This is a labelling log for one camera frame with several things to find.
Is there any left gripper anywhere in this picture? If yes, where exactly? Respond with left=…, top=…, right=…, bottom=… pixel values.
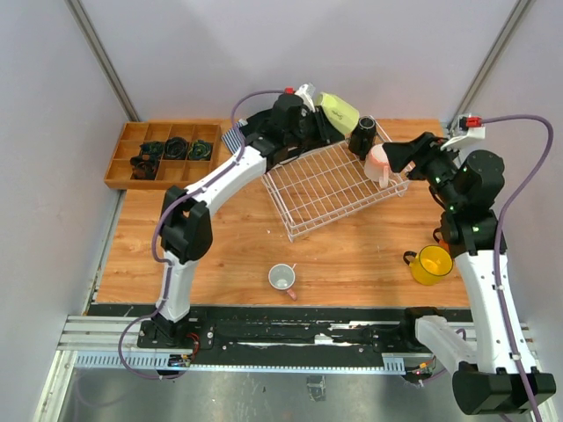
left=286, top=105, right=346, bottom=151

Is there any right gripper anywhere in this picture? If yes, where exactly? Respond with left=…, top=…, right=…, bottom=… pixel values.
left=384, top=131, right=464, bottom=210

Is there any pink mug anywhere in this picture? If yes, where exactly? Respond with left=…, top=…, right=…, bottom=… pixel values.
left=363, top=144, right=391, bottom=189

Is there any pale green mug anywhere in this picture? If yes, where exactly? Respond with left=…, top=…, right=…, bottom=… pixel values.
left=314, top=92, right=360, bottom=135

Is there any black mug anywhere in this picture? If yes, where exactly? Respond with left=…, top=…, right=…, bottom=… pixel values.
left=348, top=115, right=377, bottom=161

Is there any orange glass mug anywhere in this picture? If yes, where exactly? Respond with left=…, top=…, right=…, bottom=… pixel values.
left=432, top=228, right=450, bottom=252

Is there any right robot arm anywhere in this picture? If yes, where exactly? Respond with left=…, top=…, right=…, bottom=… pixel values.
left=383, top=132, right=556, bottom=415

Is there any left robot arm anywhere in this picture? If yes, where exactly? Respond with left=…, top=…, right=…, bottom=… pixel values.
left=150, top=90, right=331, bottom=348

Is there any blue striped cloth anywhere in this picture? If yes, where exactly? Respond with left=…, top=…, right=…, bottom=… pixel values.
left=221, top=127, right=241, bottom=155

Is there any dark rolled sock right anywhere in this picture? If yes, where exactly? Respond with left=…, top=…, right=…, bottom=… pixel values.
left=187, top=139, right=213, bottom=161

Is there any dark rolled sock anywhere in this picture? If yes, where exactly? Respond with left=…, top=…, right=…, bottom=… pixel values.
left=187, top=139, right=213, bottom=161
left=140, top=141, right=165, bottom=157
left=163, top=136, right=188, bottom=160

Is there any yellow glass mug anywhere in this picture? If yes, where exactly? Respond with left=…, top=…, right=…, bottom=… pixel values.
left=403, top=245, right=454, bottom=286

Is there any dark rolled sock middle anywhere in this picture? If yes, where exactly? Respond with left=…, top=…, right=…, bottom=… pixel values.
left=163, top=136, right=188, bottom=160

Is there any wooden compartment tray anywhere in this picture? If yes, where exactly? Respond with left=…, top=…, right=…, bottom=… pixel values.
left=105, top=120, right=222, bottom=190

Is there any black rolled sock lower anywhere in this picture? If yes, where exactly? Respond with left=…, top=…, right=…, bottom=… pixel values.
left=129, top=155, right=159, bottom=180

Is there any white wire dish rack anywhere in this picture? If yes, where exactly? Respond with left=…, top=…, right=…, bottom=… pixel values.
left=261, top=140, right=409, bottom=241

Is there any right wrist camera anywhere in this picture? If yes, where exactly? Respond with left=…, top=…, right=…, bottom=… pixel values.
left=440, top=114, right=486, bottom=151

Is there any small white pink-handled cup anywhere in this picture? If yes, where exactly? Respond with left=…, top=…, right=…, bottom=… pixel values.
left=267, top=264, right=297, bottom=302

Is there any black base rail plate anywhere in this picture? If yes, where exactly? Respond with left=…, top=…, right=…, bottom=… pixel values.
left=137, top=305, right=445, bottom=351

